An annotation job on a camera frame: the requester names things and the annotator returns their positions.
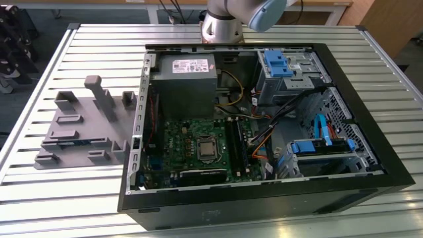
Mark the blue RAM stick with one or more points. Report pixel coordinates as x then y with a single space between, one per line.
74 143

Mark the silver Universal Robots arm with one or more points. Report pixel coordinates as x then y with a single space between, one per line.
222 27

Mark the black RAM slot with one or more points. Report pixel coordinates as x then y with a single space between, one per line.
232 146
237 146

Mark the grey chair base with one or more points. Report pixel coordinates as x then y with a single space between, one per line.
5 85

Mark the grey parts rack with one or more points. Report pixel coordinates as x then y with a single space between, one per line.
86 119

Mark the grey power supply unit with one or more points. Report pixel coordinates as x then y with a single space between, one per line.
185 94

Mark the green motherboard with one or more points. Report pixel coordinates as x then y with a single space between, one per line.
176 138

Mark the blue expansion slot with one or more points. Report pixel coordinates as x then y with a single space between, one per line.
156 162

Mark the CPU socket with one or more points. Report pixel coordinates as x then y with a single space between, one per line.
198 148

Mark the silver CPU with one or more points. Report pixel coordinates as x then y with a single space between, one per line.
208 149

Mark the empty blue disk carrier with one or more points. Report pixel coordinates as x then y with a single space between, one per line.
278 64

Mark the grey metal disk bay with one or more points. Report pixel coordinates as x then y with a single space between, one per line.
274 91
288 168

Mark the black graphics card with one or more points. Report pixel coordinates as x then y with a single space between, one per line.
202 174

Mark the wooden desk white legs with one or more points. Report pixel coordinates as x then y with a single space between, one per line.
338 15

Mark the black PC case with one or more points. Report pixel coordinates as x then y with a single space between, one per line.
232 205

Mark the hard disk in blue carrier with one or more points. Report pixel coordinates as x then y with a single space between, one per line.
302 146

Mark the wooden cabinet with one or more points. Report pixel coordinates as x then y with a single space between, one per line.
390 24

